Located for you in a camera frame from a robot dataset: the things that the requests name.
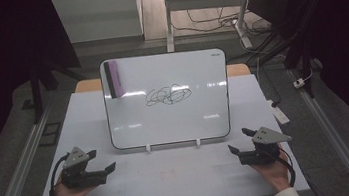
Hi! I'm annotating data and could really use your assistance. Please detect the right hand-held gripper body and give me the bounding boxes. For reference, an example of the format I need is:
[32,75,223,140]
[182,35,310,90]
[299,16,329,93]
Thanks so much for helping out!
[235,122,296,167]

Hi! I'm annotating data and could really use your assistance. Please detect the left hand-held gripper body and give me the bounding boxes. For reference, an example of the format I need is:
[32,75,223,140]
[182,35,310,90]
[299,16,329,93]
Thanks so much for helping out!
[57,143,111,191]

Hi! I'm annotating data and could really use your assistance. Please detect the white whiteboard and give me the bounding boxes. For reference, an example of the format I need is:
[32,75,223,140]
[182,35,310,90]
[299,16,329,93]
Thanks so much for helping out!
[98,44,237,152]

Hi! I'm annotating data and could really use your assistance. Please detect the purple and black eraser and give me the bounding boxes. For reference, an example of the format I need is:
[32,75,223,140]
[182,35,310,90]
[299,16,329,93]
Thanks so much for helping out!
[103,59,126,100]

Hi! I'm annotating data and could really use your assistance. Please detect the person's right hand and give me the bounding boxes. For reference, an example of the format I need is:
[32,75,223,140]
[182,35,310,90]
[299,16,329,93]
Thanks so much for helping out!
[247,142,293,196]

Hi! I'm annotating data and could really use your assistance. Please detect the white power strip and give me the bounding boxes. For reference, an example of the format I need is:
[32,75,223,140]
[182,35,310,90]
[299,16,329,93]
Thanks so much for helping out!
[265,96,292,128]

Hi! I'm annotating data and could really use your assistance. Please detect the black floor plate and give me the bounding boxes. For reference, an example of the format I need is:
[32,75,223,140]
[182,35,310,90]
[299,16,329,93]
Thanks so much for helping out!
[36,121,65,149]

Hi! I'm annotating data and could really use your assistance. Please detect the wooden table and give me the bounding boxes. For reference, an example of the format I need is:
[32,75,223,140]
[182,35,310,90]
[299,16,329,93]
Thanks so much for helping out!
[73,60,252,97]

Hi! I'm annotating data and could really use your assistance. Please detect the white plug adaptor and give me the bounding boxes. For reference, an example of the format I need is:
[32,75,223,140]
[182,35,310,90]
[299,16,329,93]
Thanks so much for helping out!
[292,77,307,89]

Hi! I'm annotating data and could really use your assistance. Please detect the black metal stand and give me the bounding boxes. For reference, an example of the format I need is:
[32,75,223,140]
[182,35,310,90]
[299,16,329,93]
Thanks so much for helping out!
[16,50,89,127]

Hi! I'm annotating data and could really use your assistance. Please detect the white cabinet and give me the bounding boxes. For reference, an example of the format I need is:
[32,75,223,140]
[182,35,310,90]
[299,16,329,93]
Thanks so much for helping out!
[50,0,147,47]

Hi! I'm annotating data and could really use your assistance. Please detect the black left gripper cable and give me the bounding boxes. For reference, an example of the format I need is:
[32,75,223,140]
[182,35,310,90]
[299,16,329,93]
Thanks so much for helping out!
[44,152,76,196]

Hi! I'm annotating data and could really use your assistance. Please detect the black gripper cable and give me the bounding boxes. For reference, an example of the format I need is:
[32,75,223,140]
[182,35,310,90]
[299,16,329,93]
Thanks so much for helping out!
[44,152,76,196]
[278,148,298,189]

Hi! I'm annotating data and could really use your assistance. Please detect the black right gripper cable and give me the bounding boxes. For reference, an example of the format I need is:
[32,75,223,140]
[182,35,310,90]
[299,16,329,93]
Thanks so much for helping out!
[278,148,298,189]

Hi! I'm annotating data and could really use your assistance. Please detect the black floor cables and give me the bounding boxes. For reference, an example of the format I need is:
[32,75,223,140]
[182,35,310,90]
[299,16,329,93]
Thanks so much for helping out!
[169,0,273,47]

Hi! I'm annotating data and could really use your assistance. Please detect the white desk frame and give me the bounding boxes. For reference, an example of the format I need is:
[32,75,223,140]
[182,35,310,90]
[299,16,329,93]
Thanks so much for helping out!
[160,0,262,59]

